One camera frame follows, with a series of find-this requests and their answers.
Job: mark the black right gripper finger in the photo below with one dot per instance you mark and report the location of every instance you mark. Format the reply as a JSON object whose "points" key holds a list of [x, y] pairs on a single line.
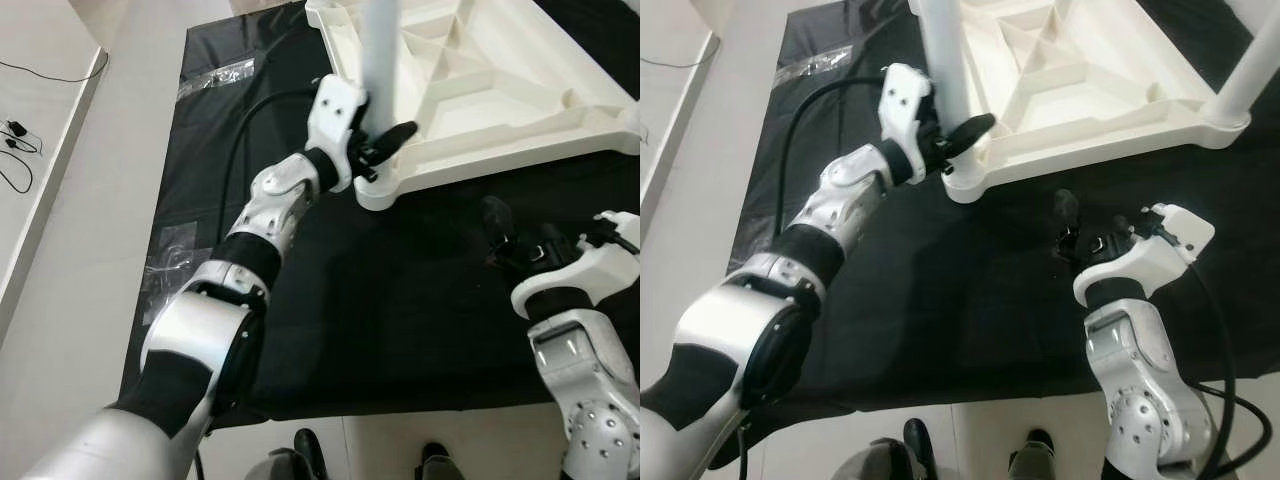
{"points": [[600, 230], [497, 222], [1140, 222], [1066, 215]]}

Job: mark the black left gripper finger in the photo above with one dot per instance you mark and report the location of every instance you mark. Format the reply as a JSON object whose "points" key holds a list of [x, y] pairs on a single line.
{"points": [[395, 138], [972, 130]]}

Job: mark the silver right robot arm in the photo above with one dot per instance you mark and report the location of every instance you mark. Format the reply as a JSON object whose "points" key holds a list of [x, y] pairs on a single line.
{"points": [[1150, 380], [590, 380]]}

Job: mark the white plastic children table top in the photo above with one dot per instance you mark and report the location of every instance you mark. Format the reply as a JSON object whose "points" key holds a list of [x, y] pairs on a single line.
{"points": [[1090, 90], [500, 90]]}

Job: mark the black tablecloth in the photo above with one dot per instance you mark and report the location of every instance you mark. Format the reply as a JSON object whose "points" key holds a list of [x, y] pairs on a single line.
{"points": [[400, 320], [1000, 320]]}

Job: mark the black plug adapter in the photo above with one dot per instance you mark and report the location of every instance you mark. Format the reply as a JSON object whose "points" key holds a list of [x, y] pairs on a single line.
{"points": [[15, 128]]}

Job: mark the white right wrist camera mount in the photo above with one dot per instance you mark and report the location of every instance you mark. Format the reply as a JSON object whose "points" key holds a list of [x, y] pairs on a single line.
{"points": [[590, 270], [1150, 250]]}

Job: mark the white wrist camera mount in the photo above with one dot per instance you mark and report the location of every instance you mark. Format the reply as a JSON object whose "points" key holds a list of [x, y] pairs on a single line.
{"points": [[590, 270], [1150, 250], [335, 115], [905, 105]]}

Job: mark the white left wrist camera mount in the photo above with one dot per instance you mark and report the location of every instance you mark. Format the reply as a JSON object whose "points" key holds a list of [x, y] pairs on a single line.
{"points": [[335, 115], [905, 105]]}

